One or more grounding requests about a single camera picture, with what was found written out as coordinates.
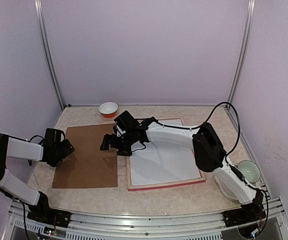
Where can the aluminium front rail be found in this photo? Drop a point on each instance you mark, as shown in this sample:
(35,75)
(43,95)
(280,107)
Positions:
(195,226)

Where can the right aluminium corner post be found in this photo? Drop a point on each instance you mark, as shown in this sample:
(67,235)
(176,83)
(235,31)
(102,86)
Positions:
(243,49)

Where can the red dark sunset photo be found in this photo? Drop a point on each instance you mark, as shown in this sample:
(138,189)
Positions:
(162,165)

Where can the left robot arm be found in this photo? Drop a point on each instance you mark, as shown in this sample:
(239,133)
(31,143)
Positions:
(12,147)

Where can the aluminium corner post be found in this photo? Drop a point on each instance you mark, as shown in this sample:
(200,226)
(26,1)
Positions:
(38,5)
(243,49)

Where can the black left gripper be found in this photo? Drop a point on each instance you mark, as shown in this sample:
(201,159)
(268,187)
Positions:
(67,151)

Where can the green ceramic bowl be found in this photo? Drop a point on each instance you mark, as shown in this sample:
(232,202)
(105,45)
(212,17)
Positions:
(250,171)

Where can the white swirl plate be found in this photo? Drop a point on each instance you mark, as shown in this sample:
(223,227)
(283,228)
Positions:
(225,187)

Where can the brown cardboard backing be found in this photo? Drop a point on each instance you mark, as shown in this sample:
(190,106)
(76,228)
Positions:
(87,167)

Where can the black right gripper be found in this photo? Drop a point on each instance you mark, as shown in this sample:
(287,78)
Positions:
(112,137)

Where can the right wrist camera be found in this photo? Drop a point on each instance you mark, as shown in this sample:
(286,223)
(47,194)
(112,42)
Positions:
(117,129)

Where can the left aluminium corner post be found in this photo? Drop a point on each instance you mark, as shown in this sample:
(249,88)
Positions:
(38,5)

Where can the orange white bowl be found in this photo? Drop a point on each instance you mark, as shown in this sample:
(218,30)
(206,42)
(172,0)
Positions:
(108,109)

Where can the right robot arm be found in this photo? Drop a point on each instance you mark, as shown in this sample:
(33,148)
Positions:
(209,153)

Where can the pink wooden picture frame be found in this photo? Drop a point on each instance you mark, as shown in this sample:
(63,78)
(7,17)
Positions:
(171,131)

